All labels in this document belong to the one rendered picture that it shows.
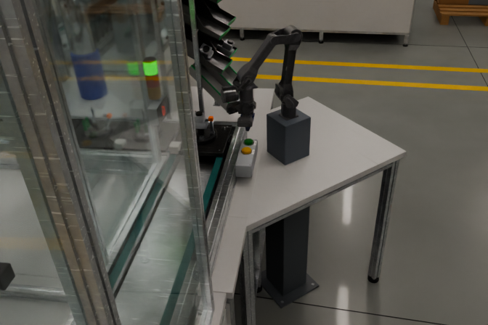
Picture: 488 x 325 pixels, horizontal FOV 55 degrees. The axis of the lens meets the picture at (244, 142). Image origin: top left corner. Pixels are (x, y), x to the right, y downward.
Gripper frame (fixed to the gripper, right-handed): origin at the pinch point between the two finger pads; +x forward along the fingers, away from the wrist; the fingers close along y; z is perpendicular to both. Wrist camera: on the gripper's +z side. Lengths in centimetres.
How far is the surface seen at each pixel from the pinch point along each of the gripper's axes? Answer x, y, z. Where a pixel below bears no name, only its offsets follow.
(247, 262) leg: 42, 40, -3
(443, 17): 96, -459, -204
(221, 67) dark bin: -14.2, -26.9, 14.8
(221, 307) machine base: 20, 79, 0
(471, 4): 94, -507, -252
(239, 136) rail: 9.7, -5.6, 4.7
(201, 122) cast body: -0.4, 0.2, 20.0
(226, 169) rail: 9.6, 20.5, 6.7
